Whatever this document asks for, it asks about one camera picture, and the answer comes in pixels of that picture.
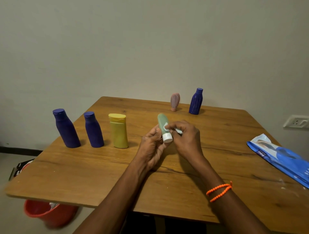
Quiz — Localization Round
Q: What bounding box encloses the person's right forearm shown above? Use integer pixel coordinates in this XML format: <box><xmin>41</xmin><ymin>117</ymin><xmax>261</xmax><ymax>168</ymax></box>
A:
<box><xmin>190</xmin><ymin>155</ymin><xmax>272</xmax><ymax>234</ymax></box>

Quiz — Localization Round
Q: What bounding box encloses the black cardboard box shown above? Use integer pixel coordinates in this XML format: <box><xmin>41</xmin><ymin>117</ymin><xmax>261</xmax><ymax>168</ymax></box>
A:
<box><xmin>9</xmin><ymin>159</ymin><xmax>35</xmax><ymax>181</ymax></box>

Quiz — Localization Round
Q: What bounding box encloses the person's left hand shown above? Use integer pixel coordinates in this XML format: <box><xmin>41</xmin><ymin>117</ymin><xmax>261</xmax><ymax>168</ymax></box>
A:
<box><xmin>134</xmin><ymin>125</ymin><xmax>169</xmax><ymax>172</ymax></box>

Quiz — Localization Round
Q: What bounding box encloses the blue wipes packet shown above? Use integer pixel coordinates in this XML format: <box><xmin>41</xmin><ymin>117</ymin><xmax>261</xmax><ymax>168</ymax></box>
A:
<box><xmin>246</xmin><ymin>134</ymin><xmax>309</xmax><ymax>189</ymax></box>

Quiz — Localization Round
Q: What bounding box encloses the white wipe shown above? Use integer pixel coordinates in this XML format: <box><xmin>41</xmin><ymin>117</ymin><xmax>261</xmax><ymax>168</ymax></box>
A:
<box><xmin>163</xmin><ymin>122</ymin><xmax>183</xmax><ymax>135</ymax></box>

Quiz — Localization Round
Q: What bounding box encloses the large blue plastic bottle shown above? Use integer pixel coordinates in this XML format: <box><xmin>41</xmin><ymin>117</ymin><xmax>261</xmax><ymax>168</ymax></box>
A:
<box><xmin>53</xmin><ymin>108</ymin><xmax>81</xmax><ymax>148</ymax></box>

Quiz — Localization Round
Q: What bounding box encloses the orange bead bracelet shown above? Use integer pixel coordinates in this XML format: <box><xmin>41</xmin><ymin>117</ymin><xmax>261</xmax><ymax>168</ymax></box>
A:
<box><xmin>206</xmin><ymin>181</ymin><xmax>233</xmax><ymax>203</ymax></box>

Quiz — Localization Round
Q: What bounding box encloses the person's left forearm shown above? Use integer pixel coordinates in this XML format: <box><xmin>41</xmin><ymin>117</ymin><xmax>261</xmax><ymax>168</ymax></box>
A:
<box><xmin>73</xmin><ymin>161</ymin><xmax>156</xmax><ymax>234</ymax></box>

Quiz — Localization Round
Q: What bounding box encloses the green tube with white cap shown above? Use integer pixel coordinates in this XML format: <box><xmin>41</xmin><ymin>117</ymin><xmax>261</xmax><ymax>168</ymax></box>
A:
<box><xmin>157</xmin><ymin>113</ymin><xmax>173</xmax><ymax>143</ymax></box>

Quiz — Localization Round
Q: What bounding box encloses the small blue plastic bottle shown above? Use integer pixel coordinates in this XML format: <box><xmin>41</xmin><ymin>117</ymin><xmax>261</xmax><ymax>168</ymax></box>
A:
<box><xmin>84</xmin><ymin>111</ymin><xmax>105</xmax><ymax>148</ymax></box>

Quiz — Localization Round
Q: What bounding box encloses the yellow plastic bottle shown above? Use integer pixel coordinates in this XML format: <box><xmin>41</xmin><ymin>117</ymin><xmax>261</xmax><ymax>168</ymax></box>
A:
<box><xmin>108</xmin><ymin>113</ymin><xmax>129</xmax><ymax>149</ymax></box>

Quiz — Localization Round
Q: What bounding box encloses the ribbed blue plastic bottle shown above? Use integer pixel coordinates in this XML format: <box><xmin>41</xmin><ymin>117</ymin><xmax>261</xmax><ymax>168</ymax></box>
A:
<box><xmin>188</xmin><ymin>88</ymin><xmax>203</xmax><ymax>115</ymax></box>

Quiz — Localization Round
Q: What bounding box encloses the white wall socket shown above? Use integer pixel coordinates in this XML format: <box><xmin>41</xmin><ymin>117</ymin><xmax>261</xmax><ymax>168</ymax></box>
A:
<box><xmin>283</xmin><ymin>115</ymin><xmax>309</xmax><ymax>129</ymax></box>

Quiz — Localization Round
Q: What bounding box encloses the pink ribbed tube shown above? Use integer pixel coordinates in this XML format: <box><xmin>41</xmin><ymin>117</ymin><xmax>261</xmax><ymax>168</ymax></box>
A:
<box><xmin>170</xmin><ymin>93</ymin><xmax>181</xmax><ymax>112</ymax></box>

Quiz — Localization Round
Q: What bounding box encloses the person's right hand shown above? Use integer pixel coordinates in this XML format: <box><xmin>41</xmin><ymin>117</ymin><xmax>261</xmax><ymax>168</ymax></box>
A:
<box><xmin>165</xmin><ymin>120</ymin><xmax>205</xmax><ymax>165</ymax></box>

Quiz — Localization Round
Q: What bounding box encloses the red plastic bucket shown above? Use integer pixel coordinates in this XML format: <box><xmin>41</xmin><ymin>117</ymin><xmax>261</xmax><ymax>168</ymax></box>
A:
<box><xmin>24</xmin><ymin>199</ymin><xmax>79</xmax><ymax>228</ymax></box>

